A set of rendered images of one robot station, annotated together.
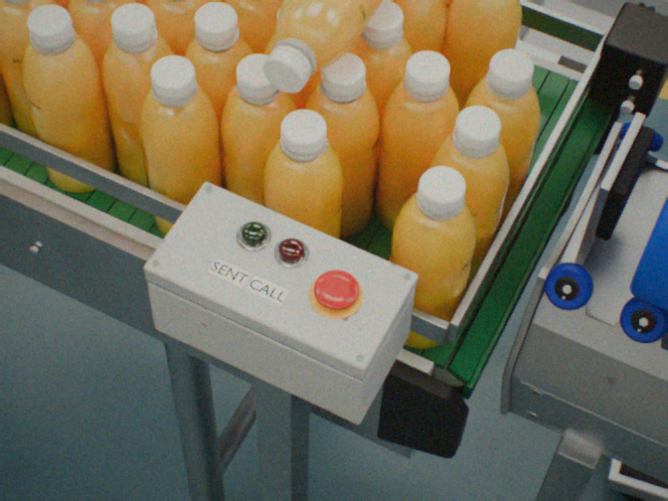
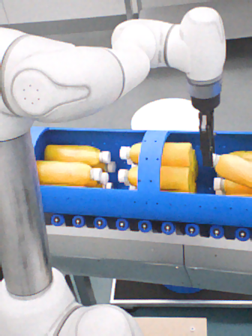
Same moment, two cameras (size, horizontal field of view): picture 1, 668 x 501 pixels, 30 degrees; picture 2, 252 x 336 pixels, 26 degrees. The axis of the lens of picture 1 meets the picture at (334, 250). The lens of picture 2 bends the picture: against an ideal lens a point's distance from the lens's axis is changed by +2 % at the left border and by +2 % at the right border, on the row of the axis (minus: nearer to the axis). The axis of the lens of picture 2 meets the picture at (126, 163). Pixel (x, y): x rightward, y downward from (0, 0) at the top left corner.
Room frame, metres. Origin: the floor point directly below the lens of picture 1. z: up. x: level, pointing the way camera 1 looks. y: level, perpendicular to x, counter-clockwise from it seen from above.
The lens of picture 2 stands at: (-0.73, -0.51, 2.20)
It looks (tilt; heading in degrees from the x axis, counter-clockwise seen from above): 40 degrees down; 355
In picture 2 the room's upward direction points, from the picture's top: 11 degrees counter-clockwise
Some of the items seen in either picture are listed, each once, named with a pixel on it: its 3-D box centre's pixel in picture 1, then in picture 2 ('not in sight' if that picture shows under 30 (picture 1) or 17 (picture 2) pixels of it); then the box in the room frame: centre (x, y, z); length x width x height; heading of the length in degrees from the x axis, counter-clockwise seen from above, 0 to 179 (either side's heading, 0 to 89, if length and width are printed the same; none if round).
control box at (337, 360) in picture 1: (281, 301); not in sight; (0.54, 0.04, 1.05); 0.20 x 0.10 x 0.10; 65
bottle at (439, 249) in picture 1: (429, 261); not in sight; (0.62, -0.09, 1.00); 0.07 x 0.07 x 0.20
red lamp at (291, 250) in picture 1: (291, 250); not in sight; (0.56, 0.03, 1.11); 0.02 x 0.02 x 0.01
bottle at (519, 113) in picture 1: (494, 146); not in sight; (0.76, -0.15, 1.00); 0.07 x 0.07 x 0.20
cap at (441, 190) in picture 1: (441, 190); not in sight; (0.62, -0.09, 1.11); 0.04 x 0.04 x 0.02
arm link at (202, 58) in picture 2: not in sight; (197, 42); (0.41, -0.83, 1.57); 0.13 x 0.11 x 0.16; 50
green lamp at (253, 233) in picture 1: (253, 233); not in sight; (0.57, 0.07, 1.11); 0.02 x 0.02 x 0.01
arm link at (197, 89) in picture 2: not in sight; (204, 82); (0.40, -0.84, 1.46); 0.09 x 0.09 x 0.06
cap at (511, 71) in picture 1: (511, 71); not in sight; (0.76, -0.15, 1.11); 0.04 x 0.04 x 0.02
